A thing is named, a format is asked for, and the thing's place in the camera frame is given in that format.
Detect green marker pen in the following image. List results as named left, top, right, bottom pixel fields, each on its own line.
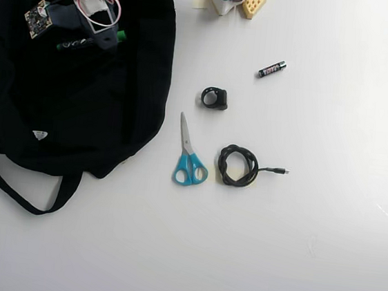
left=55, top=23, right=128, bottom=58

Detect yellow teal robot base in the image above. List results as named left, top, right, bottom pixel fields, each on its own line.
left=207, top=0, right=268, bottom=21

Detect black fabric bag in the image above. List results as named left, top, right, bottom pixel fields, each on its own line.
left=0, top=0, right=181, bottom=228

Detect black AAA battery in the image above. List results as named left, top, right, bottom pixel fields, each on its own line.
left=258, top=57, right=288, bottom=82

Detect camera circuit board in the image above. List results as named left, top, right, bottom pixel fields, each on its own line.
left=21, top=0, right=57, bottom=41

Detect black ring strap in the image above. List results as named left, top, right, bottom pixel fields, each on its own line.
left=199, top=85, right=230, bottom=112

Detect blue handled scissors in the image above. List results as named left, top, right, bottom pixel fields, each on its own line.
left=171, top=111, right=215, bottom=189

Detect coiled black USB cable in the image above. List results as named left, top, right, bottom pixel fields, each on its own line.
left=215, top=141, right=293, bottom=194

